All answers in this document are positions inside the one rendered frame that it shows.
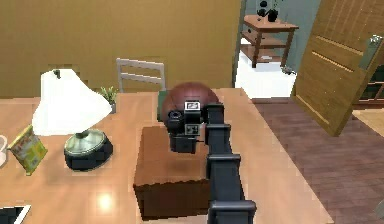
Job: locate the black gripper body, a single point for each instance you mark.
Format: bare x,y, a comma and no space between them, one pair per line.
182,144

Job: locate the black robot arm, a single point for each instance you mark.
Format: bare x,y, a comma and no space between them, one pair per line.
223,176

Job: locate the brown-red basketball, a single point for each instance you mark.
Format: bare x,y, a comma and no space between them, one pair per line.
190,91

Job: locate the brown wooden box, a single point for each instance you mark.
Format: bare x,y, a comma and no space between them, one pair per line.
166,166

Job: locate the dark green flat item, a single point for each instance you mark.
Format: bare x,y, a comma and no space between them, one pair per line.
160,105

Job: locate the small green house plant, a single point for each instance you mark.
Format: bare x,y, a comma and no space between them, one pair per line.
109,94

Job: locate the light wooden table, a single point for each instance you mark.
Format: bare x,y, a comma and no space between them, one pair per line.
266,173

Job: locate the white slatted chair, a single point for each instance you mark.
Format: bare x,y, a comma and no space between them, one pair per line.
140,64

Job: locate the white lamp with black base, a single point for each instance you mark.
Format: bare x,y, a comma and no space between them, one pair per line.
66,103

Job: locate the small grey floor item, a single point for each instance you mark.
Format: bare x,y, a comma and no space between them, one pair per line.
287,70

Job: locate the brown wooden shelf table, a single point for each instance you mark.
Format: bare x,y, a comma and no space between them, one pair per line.
266,26

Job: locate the green and yellow book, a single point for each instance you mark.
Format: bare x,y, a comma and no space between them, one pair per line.
28,150

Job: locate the black plant pot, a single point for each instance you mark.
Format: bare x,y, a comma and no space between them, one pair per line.
272,15

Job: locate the black round vase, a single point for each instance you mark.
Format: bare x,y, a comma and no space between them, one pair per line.
262,8

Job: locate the wooden room door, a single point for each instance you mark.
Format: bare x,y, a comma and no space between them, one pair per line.
333,66

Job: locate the white mug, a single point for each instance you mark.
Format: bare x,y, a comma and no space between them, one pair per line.
2,150

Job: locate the white-framed tablet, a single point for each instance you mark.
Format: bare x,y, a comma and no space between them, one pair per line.
11,214

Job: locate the dark wooden shelf unit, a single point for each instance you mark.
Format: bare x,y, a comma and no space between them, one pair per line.
373,86

